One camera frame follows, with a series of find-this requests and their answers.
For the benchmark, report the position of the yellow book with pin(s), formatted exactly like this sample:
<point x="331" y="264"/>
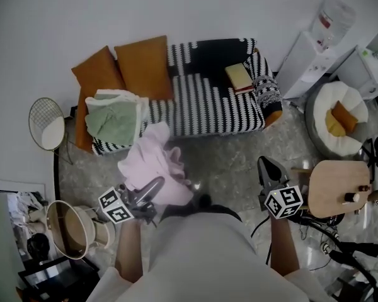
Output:
<point x="237" y="75"/>

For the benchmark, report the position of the clear water bottle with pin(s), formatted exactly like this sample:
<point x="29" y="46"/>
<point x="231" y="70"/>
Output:
<point x="335" y="20"/>

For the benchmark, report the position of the orange sofa seat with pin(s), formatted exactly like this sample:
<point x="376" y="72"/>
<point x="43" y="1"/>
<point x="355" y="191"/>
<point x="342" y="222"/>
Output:
<point x="82" y="127"/>

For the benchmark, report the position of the wooden side table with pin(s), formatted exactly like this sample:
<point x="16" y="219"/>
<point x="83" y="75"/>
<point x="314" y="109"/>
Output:
<point x="334" y="181"/>

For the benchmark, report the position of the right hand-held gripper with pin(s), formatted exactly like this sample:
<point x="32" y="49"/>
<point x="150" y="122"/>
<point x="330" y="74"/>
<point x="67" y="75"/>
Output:
<point x="283" y="201"/>

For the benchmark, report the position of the large orange cushion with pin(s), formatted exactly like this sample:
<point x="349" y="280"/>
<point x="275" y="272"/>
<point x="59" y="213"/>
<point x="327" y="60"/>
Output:
<point x="97" y="72"/>
<point x="145" y="68"/>

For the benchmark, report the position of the folded green blanket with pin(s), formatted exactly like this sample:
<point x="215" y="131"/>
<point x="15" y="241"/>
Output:
<point x="113" y="118"/>

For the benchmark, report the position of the small brown bottle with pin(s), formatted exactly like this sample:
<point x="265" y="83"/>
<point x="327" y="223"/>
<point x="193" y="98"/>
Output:
<point x="364" y="187"/>

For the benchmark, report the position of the black tray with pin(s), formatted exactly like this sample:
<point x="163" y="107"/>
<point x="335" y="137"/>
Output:
<point x="56" y="278"/>

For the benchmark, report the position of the black and white striped blanket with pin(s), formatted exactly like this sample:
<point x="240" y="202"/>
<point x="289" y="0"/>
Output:
<point x="201" y="105"/>

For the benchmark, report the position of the white cabinet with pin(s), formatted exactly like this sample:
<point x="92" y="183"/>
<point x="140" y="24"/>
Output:
<point x="362" y="71"/>

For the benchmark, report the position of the white water dispenser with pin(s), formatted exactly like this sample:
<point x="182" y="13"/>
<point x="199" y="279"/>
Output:
<point x="302" y="68"/>

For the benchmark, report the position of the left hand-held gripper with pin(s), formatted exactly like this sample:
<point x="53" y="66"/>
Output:
<point x="116" y="207"/>

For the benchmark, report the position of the person's right forearm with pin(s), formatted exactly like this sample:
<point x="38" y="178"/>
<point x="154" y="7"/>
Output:
<point x="283" y="247"/>

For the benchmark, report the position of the person's left forearm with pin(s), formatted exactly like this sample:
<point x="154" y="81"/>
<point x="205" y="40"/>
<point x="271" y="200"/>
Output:
<point x="129" y="250"/>

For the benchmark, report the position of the white round basket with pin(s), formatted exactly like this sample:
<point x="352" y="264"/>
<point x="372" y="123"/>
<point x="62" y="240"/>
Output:
<point x="71" y="228"/>

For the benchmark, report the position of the red book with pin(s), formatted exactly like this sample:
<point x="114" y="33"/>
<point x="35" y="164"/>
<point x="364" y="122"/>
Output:
<point x="244" y="90"/>

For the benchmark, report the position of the white round pouf chair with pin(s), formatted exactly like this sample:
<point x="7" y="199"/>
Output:
<point x="340" y="140"/>

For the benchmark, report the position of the black bag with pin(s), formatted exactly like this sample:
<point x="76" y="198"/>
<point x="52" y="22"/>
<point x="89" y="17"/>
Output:
<point x="38" y="247"/>

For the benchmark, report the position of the small white-capped bottle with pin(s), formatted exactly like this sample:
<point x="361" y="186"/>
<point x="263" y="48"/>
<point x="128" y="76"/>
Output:
<point x="351" y="197"/>

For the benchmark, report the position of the pink cloth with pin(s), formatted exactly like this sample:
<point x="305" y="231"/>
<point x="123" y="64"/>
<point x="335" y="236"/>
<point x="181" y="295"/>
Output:
<point x="154" y="162"/>

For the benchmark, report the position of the small orange cushion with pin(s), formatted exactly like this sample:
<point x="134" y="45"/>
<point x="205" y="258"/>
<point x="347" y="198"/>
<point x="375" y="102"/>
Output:
<point x="345" y="116"/>

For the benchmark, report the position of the small yellow cushion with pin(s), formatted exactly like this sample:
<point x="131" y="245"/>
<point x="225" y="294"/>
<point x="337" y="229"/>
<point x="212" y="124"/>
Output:
<point x="333" y="126"/>

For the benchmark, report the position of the person's white shirt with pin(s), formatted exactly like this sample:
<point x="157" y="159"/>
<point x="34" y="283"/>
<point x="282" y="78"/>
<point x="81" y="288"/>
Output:
<point x="201" y="260"/>

